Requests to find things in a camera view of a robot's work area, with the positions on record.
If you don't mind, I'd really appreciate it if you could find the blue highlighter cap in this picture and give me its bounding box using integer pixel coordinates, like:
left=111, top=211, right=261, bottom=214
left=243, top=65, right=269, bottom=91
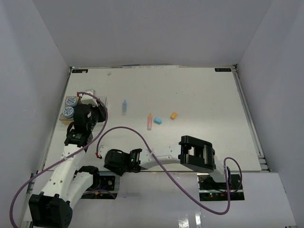
left=153, top=118, right=162, bottom=124

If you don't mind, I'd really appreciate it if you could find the blue highlighter pen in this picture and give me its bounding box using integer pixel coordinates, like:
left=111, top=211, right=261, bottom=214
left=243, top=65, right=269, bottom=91
left=122, top=100, right=127, bottom=115

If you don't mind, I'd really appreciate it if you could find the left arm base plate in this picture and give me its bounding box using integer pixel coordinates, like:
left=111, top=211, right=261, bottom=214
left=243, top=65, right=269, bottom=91
left=85, top=175, right=115, bottom=192

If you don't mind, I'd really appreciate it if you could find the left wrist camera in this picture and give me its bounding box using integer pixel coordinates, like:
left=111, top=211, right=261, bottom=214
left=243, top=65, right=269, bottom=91
left=77, top=89, right=98, bottom=107

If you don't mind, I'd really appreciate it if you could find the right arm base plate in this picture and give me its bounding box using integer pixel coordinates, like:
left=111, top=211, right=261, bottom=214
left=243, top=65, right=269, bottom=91
left=198, top=174, right=245, bottom=202

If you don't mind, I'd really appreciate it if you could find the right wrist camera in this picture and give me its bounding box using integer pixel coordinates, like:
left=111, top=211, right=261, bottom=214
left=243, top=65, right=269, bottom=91
left=95, top=145, right=109, bottom=159

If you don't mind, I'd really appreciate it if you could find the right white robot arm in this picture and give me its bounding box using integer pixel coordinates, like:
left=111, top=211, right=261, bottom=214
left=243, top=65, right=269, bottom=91
left=104, top=135, right=232, bottom=190

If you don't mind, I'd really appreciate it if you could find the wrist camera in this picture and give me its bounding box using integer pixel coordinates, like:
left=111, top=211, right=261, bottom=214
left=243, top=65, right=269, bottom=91
left=77, top=89, right=98, bottom=107
left=95, top=145, right=109, bottom=159

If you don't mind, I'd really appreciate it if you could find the orange pink highlighter pen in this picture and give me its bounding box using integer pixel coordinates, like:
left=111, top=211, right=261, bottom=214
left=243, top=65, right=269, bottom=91
left=147, top=113, right=153, bottom=131

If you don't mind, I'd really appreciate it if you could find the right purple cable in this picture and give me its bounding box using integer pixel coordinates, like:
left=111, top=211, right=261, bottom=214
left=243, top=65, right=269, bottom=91
left=95, top=127, right=243, bottom=215

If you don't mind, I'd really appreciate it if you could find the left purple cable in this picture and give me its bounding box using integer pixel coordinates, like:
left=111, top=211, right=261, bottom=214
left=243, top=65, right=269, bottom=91
left=9, top=91, right=117, bottom=228

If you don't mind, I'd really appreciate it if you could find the yellow highlighter cap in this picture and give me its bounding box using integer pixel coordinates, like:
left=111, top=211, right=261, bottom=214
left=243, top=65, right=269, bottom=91
left=170, top=112, right=178, bottom=120

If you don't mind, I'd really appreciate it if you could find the blue cleaning gel jar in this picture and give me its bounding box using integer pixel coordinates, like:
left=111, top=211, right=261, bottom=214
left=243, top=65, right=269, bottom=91
left=65, top=96, right=78, bottom=107
left=62, top=106, right=75, bottom=119

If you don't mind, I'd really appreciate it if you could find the purple cable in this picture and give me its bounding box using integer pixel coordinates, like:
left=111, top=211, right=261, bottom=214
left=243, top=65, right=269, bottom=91
left=9, top=91, right=117, bottom=228
left=95, top=127, right=243, bottom=215

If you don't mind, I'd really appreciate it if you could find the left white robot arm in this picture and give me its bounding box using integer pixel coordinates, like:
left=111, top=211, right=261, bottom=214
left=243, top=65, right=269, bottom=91
left=28, top=104, right=106, bottom=228

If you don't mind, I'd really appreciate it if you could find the clear compartment organizer tray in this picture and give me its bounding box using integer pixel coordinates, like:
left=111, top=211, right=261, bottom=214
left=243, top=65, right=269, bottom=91
left=59, top=95, right=109, bottom=126

